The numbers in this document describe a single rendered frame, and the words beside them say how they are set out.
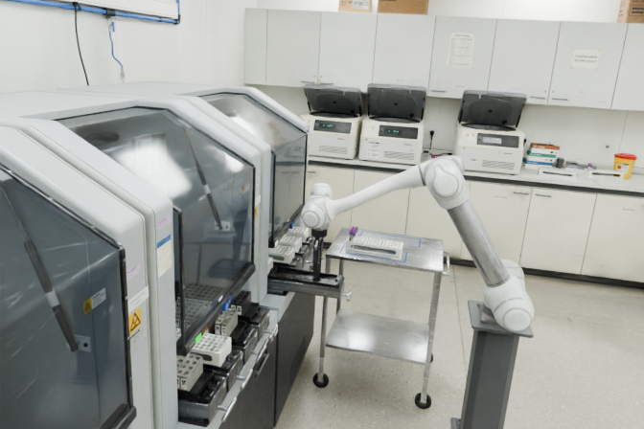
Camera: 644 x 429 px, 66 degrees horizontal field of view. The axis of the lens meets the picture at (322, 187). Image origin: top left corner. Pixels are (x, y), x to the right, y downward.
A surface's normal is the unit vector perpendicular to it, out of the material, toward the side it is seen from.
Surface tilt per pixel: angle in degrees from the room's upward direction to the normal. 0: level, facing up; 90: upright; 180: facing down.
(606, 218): 90
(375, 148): 90
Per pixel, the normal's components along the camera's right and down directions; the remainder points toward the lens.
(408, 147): -0.19, 0.25
